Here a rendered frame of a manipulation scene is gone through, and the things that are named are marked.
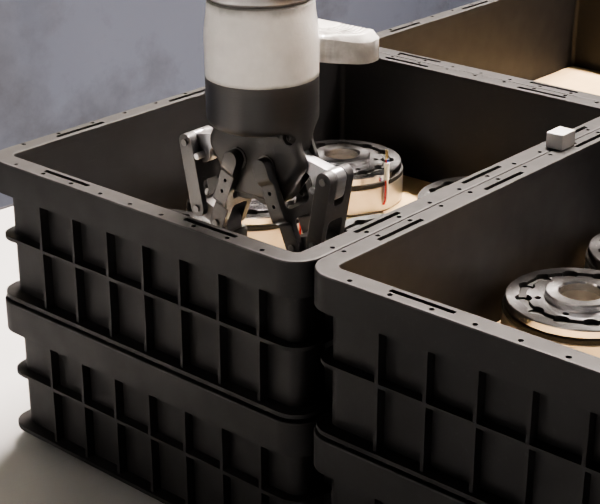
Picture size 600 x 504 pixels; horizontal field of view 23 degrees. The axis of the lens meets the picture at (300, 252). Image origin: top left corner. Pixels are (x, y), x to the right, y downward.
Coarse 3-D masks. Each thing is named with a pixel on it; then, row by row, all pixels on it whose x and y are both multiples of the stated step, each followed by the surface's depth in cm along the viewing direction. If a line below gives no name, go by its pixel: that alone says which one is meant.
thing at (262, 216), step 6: (204, 186) 117; (294, 198) 114; (288, 204) 114; (252, 210) 112; (258, 210) 112; (264, 210) 112; (246, 216) 111; (252, 216) 111; (258, 216) 111; (264, 216) 111; (246, 222) 111; (252, 222) 111; (258, 222) 111; (264, 222) 111; (270, 222) 111
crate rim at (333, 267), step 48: (576, 144) 105; (480, 192) 96; (384, 240) 89; (336, 288) 84; (384, 288) 82; (432, 336) 80; (480, 336) 78; (528, 336) 77; (528, 384) 76; (576, 384) 74
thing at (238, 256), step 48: (192, 96) 116; (528, 96) 117; (48, 144) 106; (0, 192) 103; (48, 192) 99; (96, 192) 96; (432, 192) 96; (144, 240) 94; (192, 240) 91; (240, 240) 89; (336, 240) 89; (288, 288) 87
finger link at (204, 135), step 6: (198, 132) 101; (204, 132) 100; (210, 132) 100; (198, 138) 101; (204, 138) 100; (204, 144) 100; (210, 144) 100; (204, 150) 101; (210, 150) 100; (198, 156) 100; (204, 156) 100; (210, 156) 100; (216, 156) 101
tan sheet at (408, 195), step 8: (408, 176) 128; (408, 184) 126; (416, 184) 126; (424, 184) 126; (408, 192) 124; (416, 192) 124; (400, 200) 123; (408, 200) 123; (392, 208) 121; (352, 216) 119
